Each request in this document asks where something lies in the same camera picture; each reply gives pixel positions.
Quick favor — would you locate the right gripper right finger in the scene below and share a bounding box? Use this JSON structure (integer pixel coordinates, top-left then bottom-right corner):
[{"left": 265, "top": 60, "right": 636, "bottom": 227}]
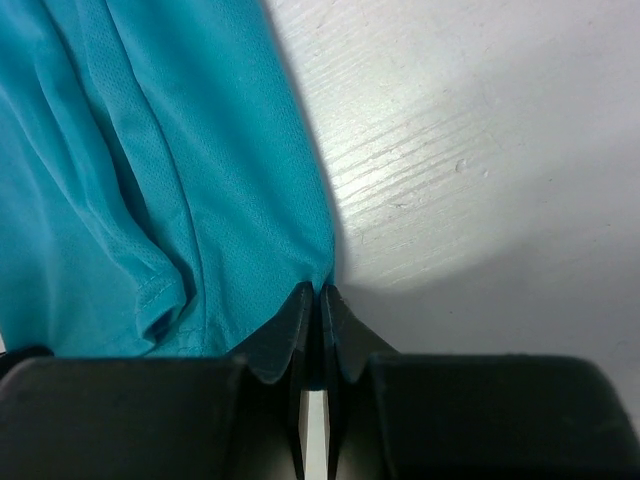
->
[{"left": 319, "top": 285, "right": 639, "bottom": 479}]

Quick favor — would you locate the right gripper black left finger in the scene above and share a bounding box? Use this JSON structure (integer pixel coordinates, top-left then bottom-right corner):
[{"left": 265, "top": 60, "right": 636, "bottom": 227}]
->
[{"left": 1, "top": 283, "right": 313, "bottom": 479}]

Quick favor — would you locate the teal t shirt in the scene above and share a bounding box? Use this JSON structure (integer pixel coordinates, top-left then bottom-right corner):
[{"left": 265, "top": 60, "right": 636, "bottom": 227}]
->
[{"left": 0, "top": 0, "right": 335, "bottom": 392}]

